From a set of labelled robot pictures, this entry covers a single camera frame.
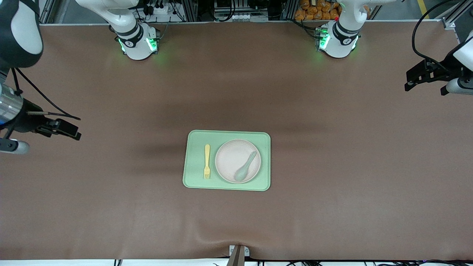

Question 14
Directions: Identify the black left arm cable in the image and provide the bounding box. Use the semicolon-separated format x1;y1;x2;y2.
412;0;463;71

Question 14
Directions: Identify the metal table edge clamp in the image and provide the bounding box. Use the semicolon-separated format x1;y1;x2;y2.
228;245;250;266

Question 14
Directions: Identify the yellow plastic fork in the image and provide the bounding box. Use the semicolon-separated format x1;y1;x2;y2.
204;144;211;180

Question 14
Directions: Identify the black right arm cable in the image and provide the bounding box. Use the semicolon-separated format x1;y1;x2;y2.
11;68;81;121

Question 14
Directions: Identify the light green rectangular tray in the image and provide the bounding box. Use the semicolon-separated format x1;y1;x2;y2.
183;130;271;191

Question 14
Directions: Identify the pale green plastic spoon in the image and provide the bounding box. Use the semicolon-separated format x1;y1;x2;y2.
234;150;257;182

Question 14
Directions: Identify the pile of orange packaged goods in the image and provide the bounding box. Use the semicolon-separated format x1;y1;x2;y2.
295;0;372;21

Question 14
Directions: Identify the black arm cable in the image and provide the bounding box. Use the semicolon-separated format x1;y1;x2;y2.
11;68;81;121
412;0;463;71

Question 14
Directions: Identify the round white plate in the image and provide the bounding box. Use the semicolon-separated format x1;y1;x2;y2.
215;139;262;184

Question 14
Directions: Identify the aluminium frame profile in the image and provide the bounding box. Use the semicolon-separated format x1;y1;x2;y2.
38;0;57;24
443;0;473;30

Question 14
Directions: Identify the brown table mat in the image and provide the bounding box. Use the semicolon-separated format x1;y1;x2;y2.
0;22;473;261

